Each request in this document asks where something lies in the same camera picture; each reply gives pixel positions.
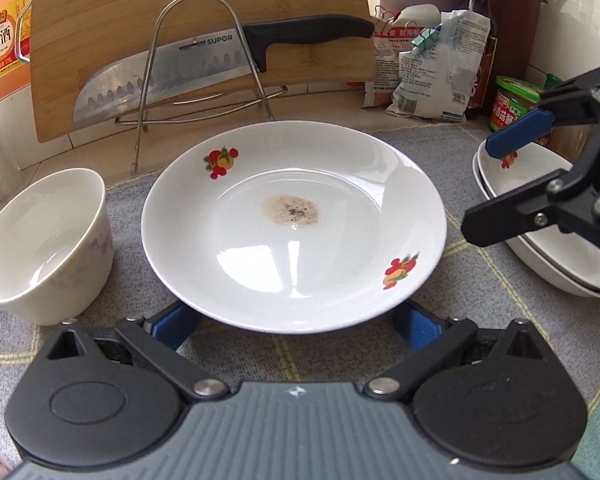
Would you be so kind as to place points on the bamboo cutting board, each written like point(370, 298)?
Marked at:
point(105, 20)

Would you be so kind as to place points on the green lid sauce jar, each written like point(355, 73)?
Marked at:
point(510, 105)

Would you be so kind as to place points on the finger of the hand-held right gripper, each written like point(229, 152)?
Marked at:
point(517, 132)
point(495, 222)

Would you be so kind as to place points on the red white packet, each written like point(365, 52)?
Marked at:
point(385, 65)

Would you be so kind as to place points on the teal binder clip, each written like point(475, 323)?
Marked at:
point(425, 40)

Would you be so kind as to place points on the white ceramic bowl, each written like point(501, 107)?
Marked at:
point(40, 240)

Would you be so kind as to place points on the white printed bag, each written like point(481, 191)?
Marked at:
point(430, 85)

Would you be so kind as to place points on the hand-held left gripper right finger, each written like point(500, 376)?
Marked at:
point(415, 330)

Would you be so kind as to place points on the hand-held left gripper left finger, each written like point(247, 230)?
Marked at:
point(172, 325)

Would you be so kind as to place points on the grey teal checked towel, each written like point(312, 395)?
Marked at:
point(290, 355)

